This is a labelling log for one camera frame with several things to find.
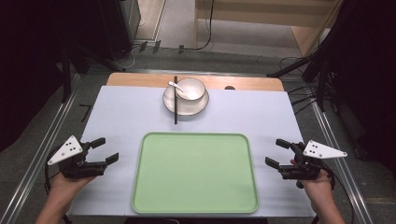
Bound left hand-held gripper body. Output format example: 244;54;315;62
47;134;108;180

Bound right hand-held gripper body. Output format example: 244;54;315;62
277;139;348;189

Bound black chopsticks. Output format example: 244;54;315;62
173;76;179;125

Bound light green tray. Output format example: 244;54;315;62
130;132;261;216

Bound white plate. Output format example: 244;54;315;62
162;83;210;117

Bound white spoon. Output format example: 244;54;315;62
167;80;192;98

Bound white bowl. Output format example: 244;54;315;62
174;77;207;102

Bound person's right hand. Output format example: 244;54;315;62
289;159;334;204

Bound person's left hand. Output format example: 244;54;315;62
49;172;98;203

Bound white table mat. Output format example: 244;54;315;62
67;85;317;218

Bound black metal stand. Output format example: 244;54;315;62
55;43;127;105
266;0;368;113

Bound dark curtain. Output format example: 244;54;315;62
0;0;108;153

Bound black cabinet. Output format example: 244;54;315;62
98;0;142;62

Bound beige wooden furniture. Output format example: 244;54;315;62
193;0;344;58

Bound aluminium floor rail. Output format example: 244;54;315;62
306;87;375;224
0;73;82;224

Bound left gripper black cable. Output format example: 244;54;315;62
44;145;73;224

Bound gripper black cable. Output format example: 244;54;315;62
311;161;357;224
44;145;73;224

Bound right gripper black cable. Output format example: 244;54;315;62
311;161;357;224

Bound bundle of black floor cables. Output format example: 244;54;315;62
287;84;320;116

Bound white floor cable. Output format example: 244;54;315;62
120;46;138;70

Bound black hanging cable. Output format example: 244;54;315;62
183;0;216;52

